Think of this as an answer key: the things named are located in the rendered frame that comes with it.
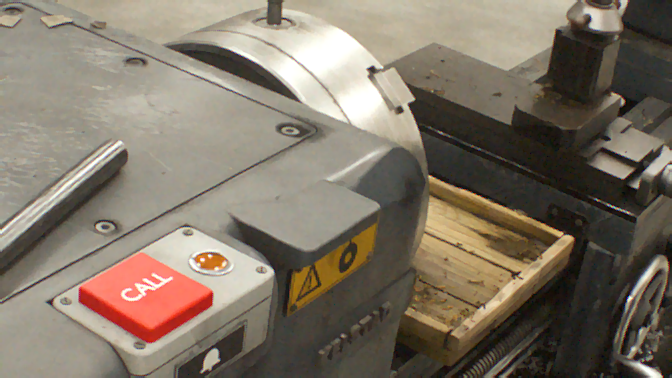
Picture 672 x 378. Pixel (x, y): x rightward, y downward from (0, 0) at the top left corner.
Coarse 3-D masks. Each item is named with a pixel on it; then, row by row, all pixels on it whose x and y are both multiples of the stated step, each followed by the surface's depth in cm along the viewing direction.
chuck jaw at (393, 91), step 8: (368, 72) 124; (376, 72) 125; (384, 72) 128; (392, 72) 129; (376, 80) 124; (384, 80) 125; (392, 80) 128; (400, 80) 129; (376, 88) 124; (384, 88) 124; (392, 88) 126; (400, 88) 128; (384, 96) 124; (392, 96) 125; (400, 96) 128; (408, 96) 129; (392, 104) 124; (400, 104) 125; (408, 104) 130
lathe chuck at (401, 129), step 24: (216, 24) 127; (240, 24) 124; (312, 24) 126; (288, 48) 120; (312, 48) 122; (336, 48) 123; (360, 48) 125; (312, 72) 119; (336, 72) 120; (360, 72) 122; (336, 96) 118; (360, 96) 121; (360, 120) 119; (384, 120) 121; (408, 120) 124; (408, 144) 123
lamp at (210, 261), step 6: (198, 258) 83; (204, 258) 83; (210, 258) 84; (216, 258) 84; (222, 258) 84; (198, 264) 83; (204, 264) 83; (210, 264) 83; (216, 264) 83; (222, 264) 83
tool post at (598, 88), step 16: (560, 32) 173; (576, 32) 171; (560, 48) 172; (576, 48) 171; (592, 48) 169; (608, 48) 171; (560, 64) 173; (576, 64) 172; (592, 64) 170; (608, 64) 173; (560, 80) 173; (576, 80) 173; (592, 80) 171; (608, 80) 176; (576, 96) 174; (592, 96) 173
